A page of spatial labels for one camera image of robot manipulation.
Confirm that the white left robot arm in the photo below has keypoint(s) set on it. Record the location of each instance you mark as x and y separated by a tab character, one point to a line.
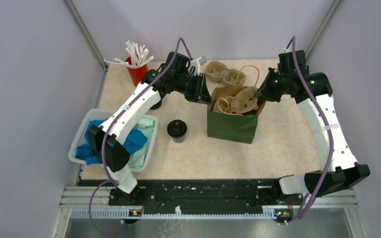
179	73

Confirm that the mint green cloth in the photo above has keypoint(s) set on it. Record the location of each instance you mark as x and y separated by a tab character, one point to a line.
143	132

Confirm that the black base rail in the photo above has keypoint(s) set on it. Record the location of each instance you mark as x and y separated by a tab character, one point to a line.
148	191

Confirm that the blue cloth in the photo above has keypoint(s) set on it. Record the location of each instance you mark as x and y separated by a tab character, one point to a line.
84	152

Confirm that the green brown paper bag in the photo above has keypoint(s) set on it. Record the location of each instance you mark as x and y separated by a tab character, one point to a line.
231	126

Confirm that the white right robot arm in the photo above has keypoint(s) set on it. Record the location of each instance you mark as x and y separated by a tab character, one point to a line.
338	167

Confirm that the black cup lid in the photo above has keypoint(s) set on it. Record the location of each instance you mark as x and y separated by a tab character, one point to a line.
177	128

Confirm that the white plastic basket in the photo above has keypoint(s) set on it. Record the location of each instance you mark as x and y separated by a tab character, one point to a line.
99	115

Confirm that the red cup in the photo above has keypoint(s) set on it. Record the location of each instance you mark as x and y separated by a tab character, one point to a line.
137	74

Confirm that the white cable duct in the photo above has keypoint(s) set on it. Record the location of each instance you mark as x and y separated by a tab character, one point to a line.
127	214

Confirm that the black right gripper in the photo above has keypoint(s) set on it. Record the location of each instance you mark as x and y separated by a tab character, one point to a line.
263	91

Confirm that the black printed coffee cup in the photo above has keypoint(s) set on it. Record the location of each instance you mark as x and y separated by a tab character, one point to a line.
178	139

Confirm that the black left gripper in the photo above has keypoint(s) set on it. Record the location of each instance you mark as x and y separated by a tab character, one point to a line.
201	93

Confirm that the cardboard cup carrier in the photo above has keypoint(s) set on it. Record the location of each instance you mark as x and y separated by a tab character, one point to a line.
220	73
244	101

